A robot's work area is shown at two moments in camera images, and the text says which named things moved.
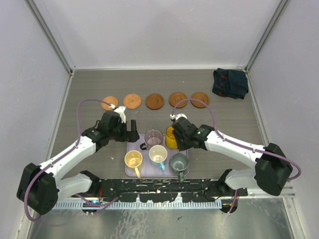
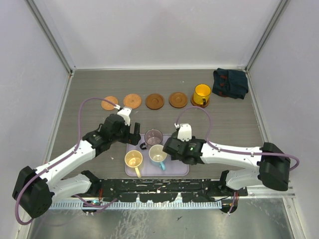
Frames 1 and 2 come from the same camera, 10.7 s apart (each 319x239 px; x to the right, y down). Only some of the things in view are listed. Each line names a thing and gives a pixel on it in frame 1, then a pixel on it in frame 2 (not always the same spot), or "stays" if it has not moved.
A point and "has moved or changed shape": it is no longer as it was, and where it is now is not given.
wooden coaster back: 175,97 stays
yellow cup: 171,142 has moved or changed shape
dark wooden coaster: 154,101 stays
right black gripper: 181,146 → 175,158
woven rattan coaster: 132,101 stays
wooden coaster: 201,96 stays
